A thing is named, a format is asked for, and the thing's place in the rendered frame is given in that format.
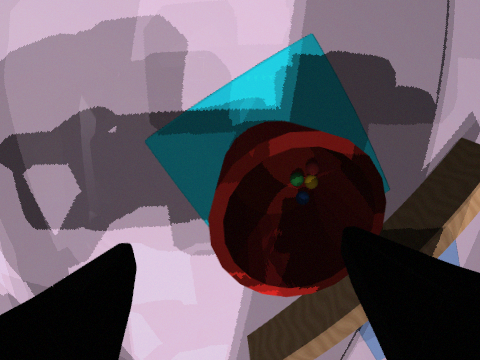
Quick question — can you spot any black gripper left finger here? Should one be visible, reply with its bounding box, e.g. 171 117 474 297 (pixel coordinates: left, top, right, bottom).
0 243 137 360

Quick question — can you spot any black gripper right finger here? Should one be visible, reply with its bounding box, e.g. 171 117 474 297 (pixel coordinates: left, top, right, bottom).
341 225 480 360

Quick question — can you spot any dark red cup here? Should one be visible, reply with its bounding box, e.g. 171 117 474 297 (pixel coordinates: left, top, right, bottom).
208 121 387 297

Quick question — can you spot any yellow marble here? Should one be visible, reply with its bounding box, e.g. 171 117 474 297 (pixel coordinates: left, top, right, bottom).
304 175 317 189

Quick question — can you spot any green marble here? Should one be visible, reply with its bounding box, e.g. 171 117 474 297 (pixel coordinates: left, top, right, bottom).
291 172 304 187

